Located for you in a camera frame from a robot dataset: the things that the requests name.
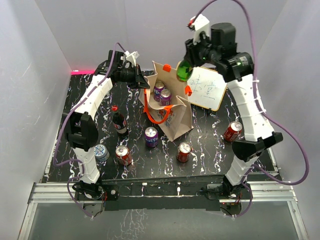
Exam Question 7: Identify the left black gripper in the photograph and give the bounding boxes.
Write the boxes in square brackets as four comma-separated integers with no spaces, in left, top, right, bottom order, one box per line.
[118,64,151,90]

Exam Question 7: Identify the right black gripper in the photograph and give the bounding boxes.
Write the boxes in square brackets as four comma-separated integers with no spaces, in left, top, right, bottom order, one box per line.
[184,31,221,68]

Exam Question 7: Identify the green glass bottle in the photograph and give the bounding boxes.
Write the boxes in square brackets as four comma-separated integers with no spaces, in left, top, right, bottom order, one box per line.
[176,60,193,82]

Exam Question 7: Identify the purple can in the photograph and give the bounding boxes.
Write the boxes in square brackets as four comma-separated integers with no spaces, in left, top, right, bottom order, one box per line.
[144,126,158,148]
[153,81,166,102]
[159,89,172,106]

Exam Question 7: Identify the beige canvas tote bag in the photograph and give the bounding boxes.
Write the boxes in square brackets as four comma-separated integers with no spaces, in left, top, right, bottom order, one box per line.
[138,61,193,142]

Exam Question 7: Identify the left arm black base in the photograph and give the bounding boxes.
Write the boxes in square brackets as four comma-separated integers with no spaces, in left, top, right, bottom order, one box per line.
[72,181,119,202]

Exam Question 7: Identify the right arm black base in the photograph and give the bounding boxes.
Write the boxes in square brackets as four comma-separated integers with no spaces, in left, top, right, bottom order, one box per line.
[200,181,253,205]

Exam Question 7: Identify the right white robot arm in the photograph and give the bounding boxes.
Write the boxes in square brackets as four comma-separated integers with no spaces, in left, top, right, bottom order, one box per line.
[184,22,283,199]

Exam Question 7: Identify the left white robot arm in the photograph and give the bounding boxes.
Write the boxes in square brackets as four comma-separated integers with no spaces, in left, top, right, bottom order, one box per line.
[63,50,150,200]

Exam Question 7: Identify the cola glass bottle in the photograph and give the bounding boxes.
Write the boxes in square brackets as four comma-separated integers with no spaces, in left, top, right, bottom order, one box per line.
[111,105,129,138]

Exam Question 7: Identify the pink tape strip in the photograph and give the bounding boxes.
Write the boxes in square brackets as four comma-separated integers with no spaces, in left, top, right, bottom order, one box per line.
[70,70,95,76]

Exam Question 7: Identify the red can front left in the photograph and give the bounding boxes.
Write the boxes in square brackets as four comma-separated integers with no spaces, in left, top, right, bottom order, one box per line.
[115,145,133,166]

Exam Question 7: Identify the red can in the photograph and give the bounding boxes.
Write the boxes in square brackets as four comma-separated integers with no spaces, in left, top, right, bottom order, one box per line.
[176,142,193,163]
[223,121,243,142]
[115,145,133,166]

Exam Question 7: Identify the blue white tin can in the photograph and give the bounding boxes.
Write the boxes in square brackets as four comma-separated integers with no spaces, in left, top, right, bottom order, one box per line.
[93,144,110,162]

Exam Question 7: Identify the red can right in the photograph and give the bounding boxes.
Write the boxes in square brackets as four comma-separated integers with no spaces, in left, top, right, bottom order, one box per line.
[223,121,243,142]

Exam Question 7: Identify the red can front centre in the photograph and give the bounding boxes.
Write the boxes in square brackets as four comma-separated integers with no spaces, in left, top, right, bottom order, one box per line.
[176,142,193,163]

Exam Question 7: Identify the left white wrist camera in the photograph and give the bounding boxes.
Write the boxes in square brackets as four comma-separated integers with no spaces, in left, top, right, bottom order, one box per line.
[123,51,140,67]

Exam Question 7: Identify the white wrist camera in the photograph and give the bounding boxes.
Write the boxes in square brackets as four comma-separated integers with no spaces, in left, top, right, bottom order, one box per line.
[188,14,211,45]
[123,51,140,67]

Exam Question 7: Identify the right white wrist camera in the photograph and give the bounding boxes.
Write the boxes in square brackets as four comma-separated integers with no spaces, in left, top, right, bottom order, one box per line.
[188,14,211,45]

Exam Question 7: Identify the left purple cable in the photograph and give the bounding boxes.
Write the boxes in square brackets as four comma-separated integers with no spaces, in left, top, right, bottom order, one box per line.
[51,42,127,221]

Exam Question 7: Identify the purple cable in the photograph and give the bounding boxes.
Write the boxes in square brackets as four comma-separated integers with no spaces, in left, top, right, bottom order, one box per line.
[51,42,127,221]
[193,0,310,218]

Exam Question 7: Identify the small whiteboard wooden frame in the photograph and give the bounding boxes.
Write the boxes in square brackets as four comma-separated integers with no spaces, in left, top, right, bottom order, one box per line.
[181,67,227,112]

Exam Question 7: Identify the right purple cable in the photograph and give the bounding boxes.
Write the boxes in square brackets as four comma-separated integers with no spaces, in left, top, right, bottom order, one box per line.
[193,0,310,218]

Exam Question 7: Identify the aluminium frame rail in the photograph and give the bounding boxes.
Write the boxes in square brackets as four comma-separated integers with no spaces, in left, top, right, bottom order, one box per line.
[18,176,309,240]

